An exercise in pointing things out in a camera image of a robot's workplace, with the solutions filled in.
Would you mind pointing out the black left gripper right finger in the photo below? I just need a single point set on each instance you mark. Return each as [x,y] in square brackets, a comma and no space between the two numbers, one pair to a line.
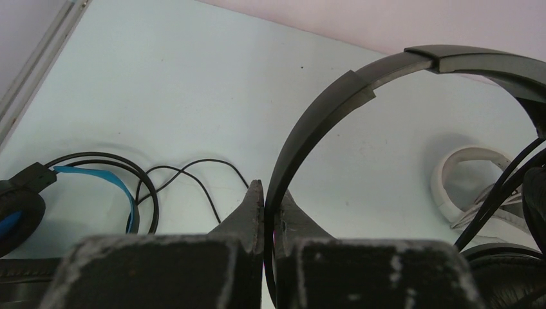
[316,270]

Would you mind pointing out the aluminium frame rail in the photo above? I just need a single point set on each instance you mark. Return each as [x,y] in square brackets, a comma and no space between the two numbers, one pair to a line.
[33,34]

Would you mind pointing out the white headphones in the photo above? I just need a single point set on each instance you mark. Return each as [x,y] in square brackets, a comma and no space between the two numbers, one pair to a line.
[459,185]

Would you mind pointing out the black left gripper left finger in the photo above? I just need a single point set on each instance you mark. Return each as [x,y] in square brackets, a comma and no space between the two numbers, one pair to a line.
[220,269]

